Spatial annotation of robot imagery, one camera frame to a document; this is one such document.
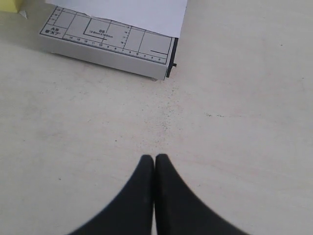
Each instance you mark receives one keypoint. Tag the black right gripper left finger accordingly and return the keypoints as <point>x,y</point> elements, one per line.
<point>131,211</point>

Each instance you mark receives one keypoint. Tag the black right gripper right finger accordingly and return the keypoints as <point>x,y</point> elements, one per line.
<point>179,211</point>

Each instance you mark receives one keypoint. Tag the grey metal paper cutter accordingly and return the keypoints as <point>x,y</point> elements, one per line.
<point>109,43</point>

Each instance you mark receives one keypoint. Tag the white paper sheet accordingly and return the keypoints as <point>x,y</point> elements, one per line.
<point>160,16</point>

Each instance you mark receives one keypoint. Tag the yellow foam cube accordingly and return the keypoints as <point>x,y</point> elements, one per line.
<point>12,6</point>

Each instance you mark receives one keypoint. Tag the small white paper scrap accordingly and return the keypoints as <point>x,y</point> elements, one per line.
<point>23,13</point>

